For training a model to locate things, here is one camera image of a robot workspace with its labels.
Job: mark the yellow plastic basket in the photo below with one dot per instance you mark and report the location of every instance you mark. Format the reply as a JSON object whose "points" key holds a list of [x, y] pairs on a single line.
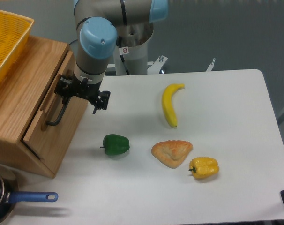
{"points": [[14, 32]]}

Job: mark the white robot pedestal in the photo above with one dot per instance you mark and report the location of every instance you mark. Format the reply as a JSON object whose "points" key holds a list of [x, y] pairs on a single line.
{"points": [[131, 53]]}

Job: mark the black drawer handle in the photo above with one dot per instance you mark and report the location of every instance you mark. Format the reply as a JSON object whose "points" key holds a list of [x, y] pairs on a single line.
{"points": [[61, 113]]}

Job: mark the yellow banana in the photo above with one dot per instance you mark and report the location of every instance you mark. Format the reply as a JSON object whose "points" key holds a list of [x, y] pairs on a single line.
{"points": [[167, 106]]}

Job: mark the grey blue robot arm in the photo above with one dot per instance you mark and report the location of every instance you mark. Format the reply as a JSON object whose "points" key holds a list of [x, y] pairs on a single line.
{"points": [[96, 26]]}

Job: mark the white table bracket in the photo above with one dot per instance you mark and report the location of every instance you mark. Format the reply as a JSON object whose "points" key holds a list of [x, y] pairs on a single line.
{"points": [[211, 65]]}

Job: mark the blue handled frying pan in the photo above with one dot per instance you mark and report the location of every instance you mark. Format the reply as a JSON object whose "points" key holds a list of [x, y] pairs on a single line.
{"points": [[10, 194]]}

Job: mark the wooden drawer cabinet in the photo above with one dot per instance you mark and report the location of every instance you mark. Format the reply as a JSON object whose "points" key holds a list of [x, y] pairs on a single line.
{"points": [[21, 95]]}

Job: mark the yellow bell pepper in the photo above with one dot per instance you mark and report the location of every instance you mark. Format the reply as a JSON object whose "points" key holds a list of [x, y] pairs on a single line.
{"points": [[203, 167]]}

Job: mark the green bell pepper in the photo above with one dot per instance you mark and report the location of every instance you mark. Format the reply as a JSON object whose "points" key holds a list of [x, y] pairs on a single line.
{"points": [[114, 144]]}

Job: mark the triangular pastry bread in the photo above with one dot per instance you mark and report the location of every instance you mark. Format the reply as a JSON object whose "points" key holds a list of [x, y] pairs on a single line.
{"points": [[171, 153]]}

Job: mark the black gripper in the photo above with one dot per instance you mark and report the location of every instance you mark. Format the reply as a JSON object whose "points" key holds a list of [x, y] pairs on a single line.
{"points": [[86, 91]]}

